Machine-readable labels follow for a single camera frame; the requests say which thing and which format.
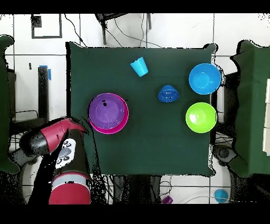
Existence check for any purple bowl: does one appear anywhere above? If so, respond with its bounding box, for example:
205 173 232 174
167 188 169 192
88 93 126 130

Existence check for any pink bowl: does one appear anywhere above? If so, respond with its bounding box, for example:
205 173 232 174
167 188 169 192
88 92 130 135

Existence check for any small dark blue bowl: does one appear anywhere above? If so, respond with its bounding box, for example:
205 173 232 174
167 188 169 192
157 85 180 103

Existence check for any dark green table cloth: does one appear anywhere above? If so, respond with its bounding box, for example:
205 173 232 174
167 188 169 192
65 41 218 177

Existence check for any light blue cup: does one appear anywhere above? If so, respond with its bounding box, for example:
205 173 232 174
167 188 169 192
214 188 229 204
130 56 149 78

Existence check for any lime green bowl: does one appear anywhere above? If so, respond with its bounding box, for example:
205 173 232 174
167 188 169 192
185 102 218 134

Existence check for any light blue bowl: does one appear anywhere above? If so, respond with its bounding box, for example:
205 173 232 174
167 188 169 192
188 63 222 95

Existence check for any black tripod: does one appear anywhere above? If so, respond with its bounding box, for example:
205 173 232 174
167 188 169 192
94 13 152 45

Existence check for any black grey floor device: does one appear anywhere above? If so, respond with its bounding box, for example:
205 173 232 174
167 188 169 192
9 145 40 167
213 144 238 166

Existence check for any green cloth side table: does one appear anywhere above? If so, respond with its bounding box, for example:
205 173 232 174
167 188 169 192
227 40 270 178
0 34 21 175

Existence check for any black metal frame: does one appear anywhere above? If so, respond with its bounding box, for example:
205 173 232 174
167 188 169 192
9 66 51 136

